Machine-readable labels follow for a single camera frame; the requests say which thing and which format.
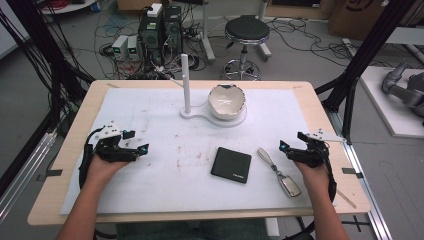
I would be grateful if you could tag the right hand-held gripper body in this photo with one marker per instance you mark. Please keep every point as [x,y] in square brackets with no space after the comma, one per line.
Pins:
[311,153]

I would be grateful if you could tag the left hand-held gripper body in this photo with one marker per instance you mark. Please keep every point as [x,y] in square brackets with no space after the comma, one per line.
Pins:
[111,151]

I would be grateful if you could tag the person's left hand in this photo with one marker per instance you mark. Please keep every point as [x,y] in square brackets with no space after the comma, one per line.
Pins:
[104,170]

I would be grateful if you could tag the person's right hand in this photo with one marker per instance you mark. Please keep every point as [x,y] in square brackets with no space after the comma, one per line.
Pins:
[311,176]

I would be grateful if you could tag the light wooden table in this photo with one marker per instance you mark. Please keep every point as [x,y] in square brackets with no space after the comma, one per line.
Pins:
[312,110]

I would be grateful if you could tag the white table mat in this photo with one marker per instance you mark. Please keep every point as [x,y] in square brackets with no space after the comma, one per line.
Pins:
[173,140]

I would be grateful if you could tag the black tape piece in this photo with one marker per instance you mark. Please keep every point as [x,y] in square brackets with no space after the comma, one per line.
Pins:
[351,172]
[54,173]

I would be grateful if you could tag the black wallet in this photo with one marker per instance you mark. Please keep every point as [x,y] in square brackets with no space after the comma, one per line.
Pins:
[231,165]

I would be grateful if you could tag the white eggshell-shaped bowl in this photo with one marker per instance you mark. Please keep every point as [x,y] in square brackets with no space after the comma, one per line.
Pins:
[226,101]

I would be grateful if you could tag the white stand with pole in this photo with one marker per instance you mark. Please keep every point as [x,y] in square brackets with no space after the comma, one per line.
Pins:
[186,83]

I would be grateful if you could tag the white platform board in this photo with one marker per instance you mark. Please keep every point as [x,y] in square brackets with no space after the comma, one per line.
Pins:
[383,110]

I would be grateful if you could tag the white power supply box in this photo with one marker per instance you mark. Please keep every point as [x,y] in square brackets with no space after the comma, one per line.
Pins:
[133,46]
[119,46]

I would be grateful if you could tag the person's green trousers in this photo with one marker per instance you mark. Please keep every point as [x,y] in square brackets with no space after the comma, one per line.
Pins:
[186,230]

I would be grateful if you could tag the black computer tower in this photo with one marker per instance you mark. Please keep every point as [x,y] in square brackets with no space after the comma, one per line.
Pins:
[173,30]
[150,36]

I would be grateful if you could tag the white desk leg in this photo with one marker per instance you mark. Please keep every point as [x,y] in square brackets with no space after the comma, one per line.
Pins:
[264,33]
[207,36]

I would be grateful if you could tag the black round stool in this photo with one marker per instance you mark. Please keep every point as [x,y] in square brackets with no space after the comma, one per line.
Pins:
[247,28]

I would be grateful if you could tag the white box on computer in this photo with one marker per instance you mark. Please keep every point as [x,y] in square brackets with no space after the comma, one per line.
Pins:
[154,10]

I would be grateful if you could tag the brown cardboard box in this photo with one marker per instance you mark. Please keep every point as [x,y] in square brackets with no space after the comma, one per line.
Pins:
[360,18]

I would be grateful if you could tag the aluminium rail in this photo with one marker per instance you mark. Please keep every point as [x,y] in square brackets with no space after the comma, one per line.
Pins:
[23,173]
[366,186]

